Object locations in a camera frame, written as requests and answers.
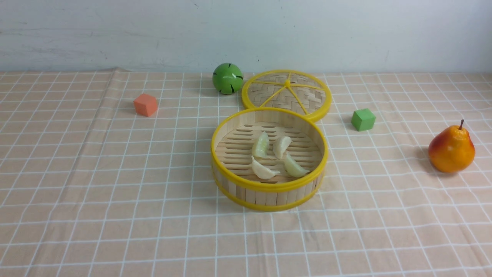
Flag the green cube block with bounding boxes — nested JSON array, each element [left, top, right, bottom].
[[351, 108, 376, 132]]

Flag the white toy dumpling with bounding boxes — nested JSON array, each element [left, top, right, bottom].
[[251, 156, 281, 180]]

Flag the pale green toy dumpling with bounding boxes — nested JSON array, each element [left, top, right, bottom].
[[284, 152, 309, 178]]

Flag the orange cube block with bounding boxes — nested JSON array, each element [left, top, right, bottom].
[[133, 93, 158, 117]]

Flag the orange yellow toy pear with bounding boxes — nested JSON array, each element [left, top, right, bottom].
[[428, 119, 475, 174]]

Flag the yellow rimmed bamboo steamer lid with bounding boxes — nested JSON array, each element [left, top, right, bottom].
[[241, 70, 332, 122]]

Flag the greenish translucent toy dumpling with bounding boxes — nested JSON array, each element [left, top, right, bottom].
[[252, 131, 269, 159]]

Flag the green toy ball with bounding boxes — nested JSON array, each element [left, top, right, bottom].
[[212, 63, 244, 95]]

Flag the cream toy dumpling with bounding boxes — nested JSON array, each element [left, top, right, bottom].
[[273, 136, 292, 159]]

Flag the yellow rimmed bamboo steamer tray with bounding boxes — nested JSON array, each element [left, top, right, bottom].
[[211, 107, 329, 212]]

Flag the beige checked tablecloth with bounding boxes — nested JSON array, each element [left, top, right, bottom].
[[0, 69, 492, 277]]

